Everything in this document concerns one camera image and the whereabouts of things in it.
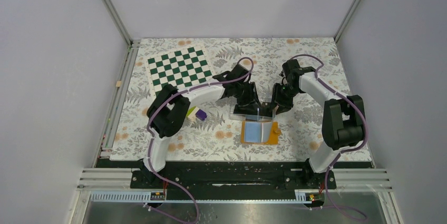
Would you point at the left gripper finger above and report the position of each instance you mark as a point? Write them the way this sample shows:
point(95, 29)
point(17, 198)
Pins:
point(253, 100)
point(242, 109)

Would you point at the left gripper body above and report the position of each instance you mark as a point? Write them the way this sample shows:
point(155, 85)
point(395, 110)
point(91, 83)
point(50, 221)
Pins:
point(245, 93)

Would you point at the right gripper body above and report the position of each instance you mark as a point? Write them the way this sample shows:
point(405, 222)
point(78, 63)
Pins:
point(283, 94)

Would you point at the clear plastic card box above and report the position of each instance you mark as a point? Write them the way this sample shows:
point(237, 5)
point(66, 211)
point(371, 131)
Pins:
point(250, 117)

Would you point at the orange leather card holder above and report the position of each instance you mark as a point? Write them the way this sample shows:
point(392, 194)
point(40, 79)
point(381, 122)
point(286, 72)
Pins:
point(260, 133)

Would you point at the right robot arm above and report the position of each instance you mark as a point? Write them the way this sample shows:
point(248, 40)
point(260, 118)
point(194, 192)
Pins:
point(343, 125)

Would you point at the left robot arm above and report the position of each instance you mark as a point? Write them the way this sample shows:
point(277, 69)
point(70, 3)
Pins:
point(168, 111)

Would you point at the floral patterned table mat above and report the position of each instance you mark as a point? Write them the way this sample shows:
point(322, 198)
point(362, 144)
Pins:
point(230, 99)

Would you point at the green white purple toy blocks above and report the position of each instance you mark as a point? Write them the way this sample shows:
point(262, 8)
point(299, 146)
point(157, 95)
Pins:
point(194, 113)

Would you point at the green white chessboard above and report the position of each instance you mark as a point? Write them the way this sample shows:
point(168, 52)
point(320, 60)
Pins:
point(179, 67)

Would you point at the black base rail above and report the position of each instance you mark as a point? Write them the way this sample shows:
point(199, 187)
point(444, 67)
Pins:
point(233, 180)

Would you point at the left aluminium frame post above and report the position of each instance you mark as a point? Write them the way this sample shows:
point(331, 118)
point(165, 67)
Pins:
point(118, 22)

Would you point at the aluminium frame post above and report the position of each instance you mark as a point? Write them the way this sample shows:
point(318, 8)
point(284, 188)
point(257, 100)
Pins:
point(346, 20)
point(118, 22)

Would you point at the right aluminium frame post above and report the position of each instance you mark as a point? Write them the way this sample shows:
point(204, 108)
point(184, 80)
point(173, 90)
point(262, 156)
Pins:
point(346, 20)

